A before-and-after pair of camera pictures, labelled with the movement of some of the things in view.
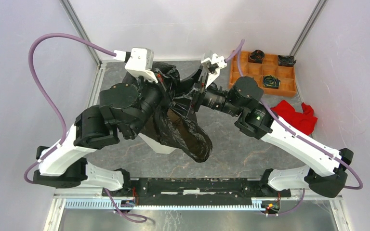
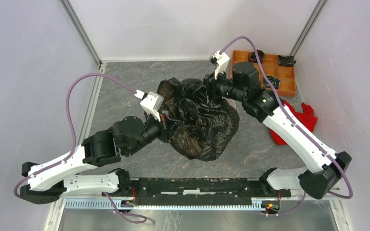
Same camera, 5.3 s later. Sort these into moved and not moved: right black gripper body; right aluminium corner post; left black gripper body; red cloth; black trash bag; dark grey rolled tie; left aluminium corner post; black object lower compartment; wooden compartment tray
Moved: black trash bag; left black gripper body; right black gripper body
Not moved: black object lower compartment; dark grey rolled tie; left aluminium corner post; right aluminium corner post; red cloth; wooden compartment tray
